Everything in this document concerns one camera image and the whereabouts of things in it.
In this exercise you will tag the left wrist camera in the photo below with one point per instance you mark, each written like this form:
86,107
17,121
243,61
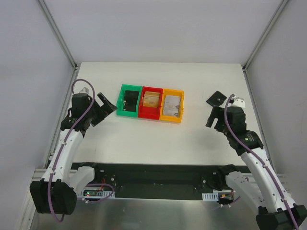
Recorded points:
84,90

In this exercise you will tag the white cable duct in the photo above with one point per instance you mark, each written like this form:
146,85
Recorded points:
95,194
210,197

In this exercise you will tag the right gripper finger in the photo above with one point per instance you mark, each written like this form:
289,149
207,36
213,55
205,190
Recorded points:
219,125
211,117

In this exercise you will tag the red plastic bin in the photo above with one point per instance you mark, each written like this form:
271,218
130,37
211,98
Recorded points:
148,112

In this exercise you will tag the silver VIP cards stack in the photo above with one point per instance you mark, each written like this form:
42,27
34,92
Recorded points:
171,106

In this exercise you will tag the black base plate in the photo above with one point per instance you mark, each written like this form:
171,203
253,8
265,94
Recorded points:
147,181

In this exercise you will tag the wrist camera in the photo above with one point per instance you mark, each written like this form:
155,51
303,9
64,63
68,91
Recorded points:
84,90
237,102

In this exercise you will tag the left white cable duct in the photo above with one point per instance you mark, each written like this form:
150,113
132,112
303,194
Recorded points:
95,194

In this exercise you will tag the aluminium frame post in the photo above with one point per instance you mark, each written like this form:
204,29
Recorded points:
57,33
272,22

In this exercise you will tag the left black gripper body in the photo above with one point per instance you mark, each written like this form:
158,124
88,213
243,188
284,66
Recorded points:
100,112

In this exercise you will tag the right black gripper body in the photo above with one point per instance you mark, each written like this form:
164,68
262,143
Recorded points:
218,119

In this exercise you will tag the left aluminium frame post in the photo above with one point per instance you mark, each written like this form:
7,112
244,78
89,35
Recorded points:
57,33

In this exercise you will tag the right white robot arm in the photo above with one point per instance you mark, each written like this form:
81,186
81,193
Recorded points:
273,206

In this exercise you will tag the green plastic bin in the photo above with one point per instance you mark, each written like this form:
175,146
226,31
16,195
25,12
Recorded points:
119,105

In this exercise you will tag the right aluminium frame post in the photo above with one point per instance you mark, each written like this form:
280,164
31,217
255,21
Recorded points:
272,22

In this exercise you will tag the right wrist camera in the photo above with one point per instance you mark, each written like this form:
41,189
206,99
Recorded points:
237,102

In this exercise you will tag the gold cards stack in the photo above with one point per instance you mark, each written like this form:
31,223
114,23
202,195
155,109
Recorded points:
151,99

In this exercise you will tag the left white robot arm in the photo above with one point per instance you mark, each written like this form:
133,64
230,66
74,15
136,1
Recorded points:
56,192

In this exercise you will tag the right white cable duct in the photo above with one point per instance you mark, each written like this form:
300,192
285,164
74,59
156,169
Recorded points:
210,197

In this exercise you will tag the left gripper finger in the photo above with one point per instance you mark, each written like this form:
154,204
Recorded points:
99,118
107,108

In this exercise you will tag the yellow plastic bin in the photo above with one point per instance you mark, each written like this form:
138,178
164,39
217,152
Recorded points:
171,118

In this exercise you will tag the black card holder wallet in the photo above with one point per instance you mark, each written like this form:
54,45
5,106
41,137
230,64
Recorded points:
217,99

